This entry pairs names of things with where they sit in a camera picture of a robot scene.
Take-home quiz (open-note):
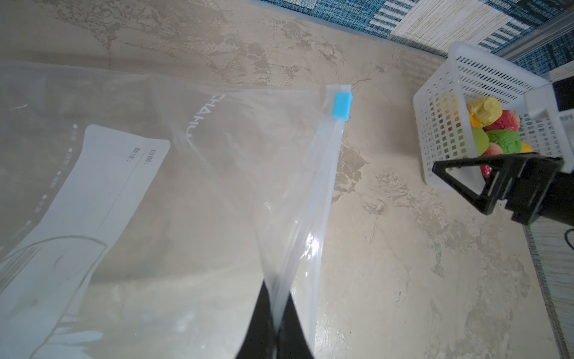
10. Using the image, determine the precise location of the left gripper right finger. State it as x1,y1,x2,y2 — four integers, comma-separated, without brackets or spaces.
276,295,314,359

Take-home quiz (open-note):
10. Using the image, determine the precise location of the clear zip top bag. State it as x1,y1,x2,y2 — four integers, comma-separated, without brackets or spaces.
1,62,353,358

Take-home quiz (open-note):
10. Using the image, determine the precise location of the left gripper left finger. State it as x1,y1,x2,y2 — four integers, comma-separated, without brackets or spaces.
236,281,275,359

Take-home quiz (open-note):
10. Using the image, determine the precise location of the dark green lime toy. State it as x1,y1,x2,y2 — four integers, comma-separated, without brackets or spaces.
486,130,523,154

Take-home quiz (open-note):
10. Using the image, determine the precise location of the yellow lemon toy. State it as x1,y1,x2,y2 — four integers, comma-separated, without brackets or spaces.
520,142,534,153

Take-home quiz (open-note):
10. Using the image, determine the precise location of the orange carrot toy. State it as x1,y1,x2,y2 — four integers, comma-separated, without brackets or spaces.
468,112,482,129

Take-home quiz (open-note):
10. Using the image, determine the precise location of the green apple toy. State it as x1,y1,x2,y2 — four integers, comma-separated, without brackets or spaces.
472,127,490,156

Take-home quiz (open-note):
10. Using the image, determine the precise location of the red strawberry toy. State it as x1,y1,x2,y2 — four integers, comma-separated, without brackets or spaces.
481,143,504,178

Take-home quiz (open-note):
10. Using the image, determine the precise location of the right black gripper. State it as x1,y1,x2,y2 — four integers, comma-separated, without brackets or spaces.
432,154,573,226

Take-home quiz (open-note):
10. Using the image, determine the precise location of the white plastic basket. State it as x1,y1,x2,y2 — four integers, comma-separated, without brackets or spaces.
413,42,573,188

